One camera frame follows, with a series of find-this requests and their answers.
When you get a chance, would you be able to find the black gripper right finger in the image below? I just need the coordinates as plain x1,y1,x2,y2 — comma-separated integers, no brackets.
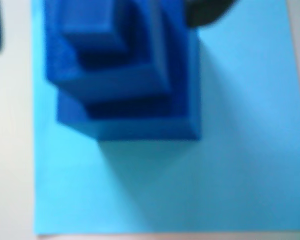
184,0,238,28

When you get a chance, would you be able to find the tiny blue cube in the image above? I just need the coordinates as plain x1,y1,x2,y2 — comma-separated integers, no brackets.
55,0,129,57

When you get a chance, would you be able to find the small blue cube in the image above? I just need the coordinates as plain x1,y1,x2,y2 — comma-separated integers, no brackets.
42,0,171,106

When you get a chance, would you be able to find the medium blue cube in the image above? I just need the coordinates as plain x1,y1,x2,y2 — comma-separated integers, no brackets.
55,0,202,142

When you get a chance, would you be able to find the light blue paper square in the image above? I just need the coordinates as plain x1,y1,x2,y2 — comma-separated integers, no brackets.
31,0,300,237

